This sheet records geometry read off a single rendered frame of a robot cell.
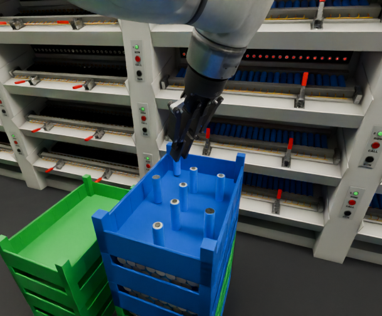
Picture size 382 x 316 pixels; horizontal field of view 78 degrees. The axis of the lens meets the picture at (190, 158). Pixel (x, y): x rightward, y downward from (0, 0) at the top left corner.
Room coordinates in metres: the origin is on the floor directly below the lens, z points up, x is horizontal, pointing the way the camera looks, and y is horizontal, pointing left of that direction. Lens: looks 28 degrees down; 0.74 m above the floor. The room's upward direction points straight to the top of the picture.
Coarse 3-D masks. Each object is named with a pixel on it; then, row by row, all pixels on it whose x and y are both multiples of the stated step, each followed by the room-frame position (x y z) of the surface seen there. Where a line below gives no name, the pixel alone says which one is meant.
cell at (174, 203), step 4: (172, 200) 0.34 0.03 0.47; (176, 200) 0.34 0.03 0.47; (172, 204) 0.33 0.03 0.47; (176, 204) 0.33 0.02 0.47; (172, 208) 0.33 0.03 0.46; (176, 208) 0.33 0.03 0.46; (172, 212) 0.33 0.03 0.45; (176, 212) 0.33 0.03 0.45; (172, 216) 0.33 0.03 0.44; (176, 216) 0.33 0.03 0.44; (172, 220) 0.33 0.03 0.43; (176, 220) 0.33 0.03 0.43; (180, 220) 0.33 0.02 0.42; (172, 224) 0.33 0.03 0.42; (176, 224) 0.33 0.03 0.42; (180, 224) 0.33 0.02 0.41; (172, 228) 0.33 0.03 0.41; (176, 228) 0.33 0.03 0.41
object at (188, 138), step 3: (186, 135) 0.50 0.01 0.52; (189, 135) 0.50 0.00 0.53; (186, 138) 0.50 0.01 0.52; (189, 138) 0.49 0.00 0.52; (192, 138) 0.49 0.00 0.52; (186, 141) 0.50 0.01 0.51; (189, 141) 0.49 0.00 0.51; (192, 141) 0.49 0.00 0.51; (186, 144) 0.50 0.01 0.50; (189, 144) 0.49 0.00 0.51; (186, 147) 0.50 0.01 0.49; (189, 147) 0.50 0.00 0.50; (183, 150) 0.51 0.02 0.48; (186, 150) 0.50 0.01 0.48; (183, 153) 0.51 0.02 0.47; (186, 153) 0.50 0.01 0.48; (183, 156) 0.51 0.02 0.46; (186, 156) 0.51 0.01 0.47
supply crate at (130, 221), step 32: (160, 160) 0.51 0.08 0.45; (192, 160) 0.54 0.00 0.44; (224, 160) 0.51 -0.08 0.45; (128, 192) 0.38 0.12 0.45; (224, 192) 0.45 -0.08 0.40; (96, 224) 0.28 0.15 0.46; (128, 224) 0.34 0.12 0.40; (192, 224) 0.34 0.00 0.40; (224, 224) 0.29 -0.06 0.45; (128, 256) 0.26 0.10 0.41; (160, 256) 0.24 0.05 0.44; (192, 256) 0.23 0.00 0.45
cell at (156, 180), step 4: (152, 176) 0.41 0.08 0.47; (156, 176) 0.41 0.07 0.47; (160, 176) 0.41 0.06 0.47; (152, 180) 0.41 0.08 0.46; (156, 180) 0.40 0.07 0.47; (160, 180) 0.41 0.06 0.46; (152, 184) 0.41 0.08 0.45; (156, 184) 0.40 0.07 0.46; (160, 184) 0.41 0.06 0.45; (156, 188) 0.40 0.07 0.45; (160, 188) 0.41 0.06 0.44; (156, 192) 0.40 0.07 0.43; (160, 192) 0.41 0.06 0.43; (156, 196) 0.40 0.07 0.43; (160, 196) 0.41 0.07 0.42; (156, 200) 0.40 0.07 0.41; (160, 200) 0.41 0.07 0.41
